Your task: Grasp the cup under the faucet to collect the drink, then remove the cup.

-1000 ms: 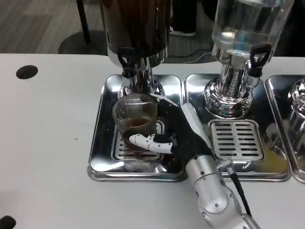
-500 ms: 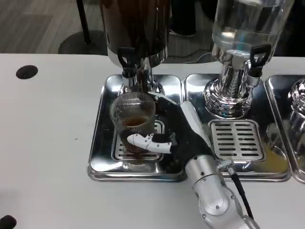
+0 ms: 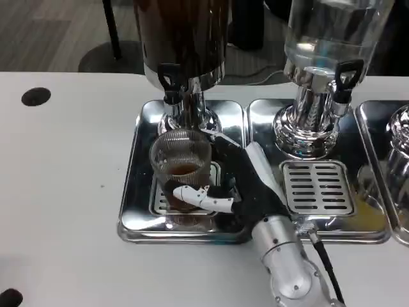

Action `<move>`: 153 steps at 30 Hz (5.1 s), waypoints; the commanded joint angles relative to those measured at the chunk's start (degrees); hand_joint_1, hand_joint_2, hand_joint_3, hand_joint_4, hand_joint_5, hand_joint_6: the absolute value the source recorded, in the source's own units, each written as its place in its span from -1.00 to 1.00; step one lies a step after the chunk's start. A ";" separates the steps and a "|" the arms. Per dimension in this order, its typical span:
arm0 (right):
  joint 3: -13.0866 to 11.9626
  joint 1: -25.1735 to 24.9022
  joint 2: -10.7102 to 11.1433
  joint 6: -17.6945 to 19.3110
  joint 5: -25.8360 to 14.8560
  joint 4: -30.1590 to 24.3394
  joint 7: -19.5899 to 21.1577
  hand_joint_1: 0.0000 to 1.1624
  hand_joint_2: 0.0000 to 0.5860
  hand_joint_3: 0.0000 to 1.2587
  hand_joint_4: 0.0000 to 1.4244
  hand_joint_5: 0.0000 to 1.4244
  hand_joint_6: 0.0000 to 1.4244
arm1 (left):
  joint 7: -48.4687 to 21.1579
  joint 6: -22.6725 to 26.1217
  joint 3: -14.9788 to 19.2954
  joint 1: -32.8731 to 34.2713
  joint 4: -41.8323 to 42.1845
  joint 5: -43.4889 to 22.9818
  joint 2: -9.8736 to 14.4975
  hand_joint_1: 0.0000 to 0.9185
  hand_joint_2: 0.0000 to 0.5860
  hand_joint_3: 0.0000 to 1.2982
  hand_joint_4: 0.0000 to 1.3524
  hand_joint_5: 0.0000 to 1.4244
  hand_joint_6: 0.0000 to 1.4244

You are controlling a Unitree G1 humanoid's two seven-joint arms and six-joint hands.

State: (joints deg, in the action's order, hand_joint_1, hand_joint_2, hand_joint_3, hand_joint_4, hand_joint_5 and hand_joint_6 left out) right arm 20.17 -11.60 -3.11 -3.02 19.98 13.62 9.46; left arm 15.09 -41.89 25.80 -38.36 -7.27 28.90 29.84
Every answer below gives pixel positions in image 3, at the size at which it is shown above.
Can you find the black floor object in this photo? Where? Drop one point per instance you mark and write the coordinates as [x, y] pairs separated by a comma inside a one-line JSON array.
[[246, 22]]

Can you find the black dispenser tap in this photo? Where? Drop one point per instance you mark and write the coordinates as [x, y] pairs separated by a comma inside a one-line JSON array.
[[169, 78], [346, 75]]

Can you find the clear ribbed glass cup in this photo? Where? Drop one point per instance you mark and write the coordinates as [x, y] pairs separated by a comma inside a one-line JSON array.
[[179, 153]]

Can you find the dark coffee drink dispenser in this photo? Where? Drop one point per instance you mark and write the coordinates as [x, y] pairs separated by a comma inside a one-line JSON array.
[[182, 32]]

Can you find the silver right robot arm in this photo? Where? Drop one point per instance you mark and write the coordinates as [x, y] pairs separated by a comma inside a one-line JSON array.
[[284, 256]]

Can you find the clear water drink dispenser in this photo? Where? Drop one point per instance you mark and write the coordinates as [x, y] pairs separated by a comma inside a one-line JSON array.
[[329, 28]]

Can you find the black round table grommet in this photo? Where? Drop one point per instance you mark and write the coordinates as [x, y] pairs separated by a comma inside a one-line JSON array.
[[36, 96]]

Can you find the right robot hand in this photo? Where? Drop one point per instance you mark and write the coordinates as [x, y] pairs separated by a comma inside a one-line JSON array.
[[252, 195]]

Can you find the steel drip tray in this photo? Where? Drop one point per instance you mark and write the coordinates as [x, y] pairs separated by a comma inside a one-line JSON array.
[[370, 128], [137, 179], [361, 211]]

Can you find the chrome dispenser base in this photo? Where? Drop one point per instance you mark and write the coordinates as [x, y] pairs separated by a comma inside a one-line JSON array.
[[399, 144]]

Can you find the black stand with round base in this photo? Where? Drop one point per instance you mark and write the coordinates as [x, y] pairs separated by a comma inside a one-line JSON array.
[[110, 57]]

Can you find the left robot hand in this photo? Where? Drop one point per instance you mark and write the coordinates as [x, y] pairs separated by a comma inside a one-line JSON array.
[[9, 299]]

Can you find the slotted steel grid plate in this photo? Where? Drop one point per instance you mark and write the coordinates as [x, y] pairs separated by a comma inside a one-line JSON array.
[[158, 204], [316, 188]]

